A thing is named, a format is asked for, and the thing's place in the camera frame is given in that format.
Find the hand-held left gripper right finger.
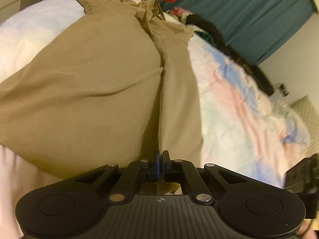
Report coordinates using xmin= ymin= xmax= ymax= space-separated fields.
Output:
xmin=162 ymin=150 xmax=250 ymax=204

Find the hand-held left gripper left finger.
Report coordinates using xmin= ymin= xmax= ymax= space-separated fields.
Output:
xmin=72 ymin=151 xmax=161 ymax=203

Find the tan printed t-shirt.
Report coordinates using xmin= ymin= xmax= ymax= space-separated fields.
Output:
xmin=0 ymin=0 xmax=203 ymax=181

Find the pile of clothes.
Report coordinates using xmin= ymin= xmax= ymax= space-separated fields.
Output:
xmin=167 ymin=6 xmax=250 ymax=65

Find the pale pillow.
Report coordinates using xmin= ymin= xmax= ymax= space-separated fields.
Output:
xmin=290 ymin=95 xmax=319 ymax=158

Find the pastel tie-dye duvet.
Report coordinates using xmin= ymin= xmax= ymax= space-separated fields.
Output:
xmin=0 ymin=0 xmax=312 ymax=239

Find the wide teal curtain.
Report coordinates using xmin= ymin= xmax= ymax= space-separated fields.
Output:
xmin=172 ymin=0 xmax=313 ymax=66

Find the wall charger plug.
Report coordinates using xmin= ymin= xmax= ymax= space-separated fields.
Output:
xmin=278 ymin=83 xmax=291 ymax=97

